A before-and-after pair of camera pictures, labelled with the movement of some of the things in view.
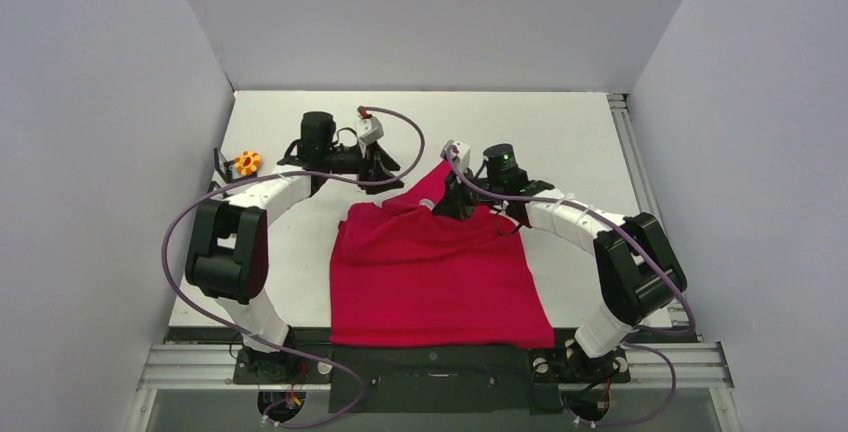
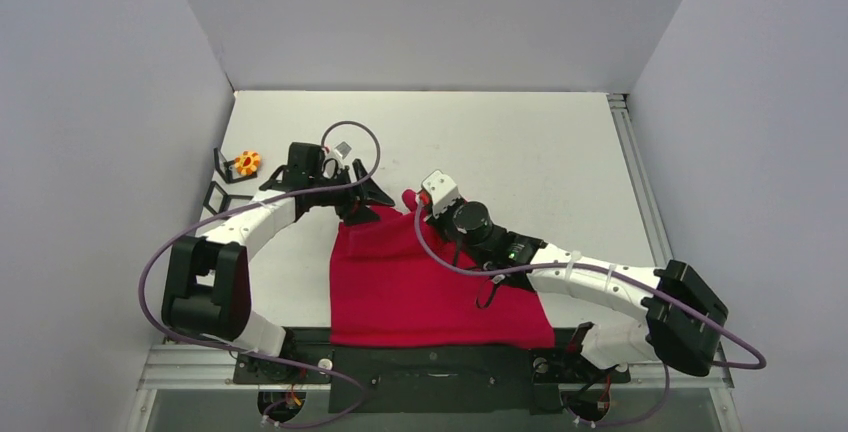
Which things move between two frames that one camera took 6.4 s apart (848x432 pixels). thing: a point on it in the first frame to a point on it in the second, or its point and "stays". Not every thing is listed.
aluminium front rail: x=673 y=367 stays
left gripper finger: x=385 y=159 to x=369 y=189
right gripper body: x=457 y=192 to x=439 y=218
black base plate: x=504 y=381 stays
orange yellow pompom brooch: x=247 y=163 stays
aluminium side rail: x=640 y=175 stays
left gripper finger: x=378 y=175 to x=360 y=213
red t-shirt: x=403 y=279 stays
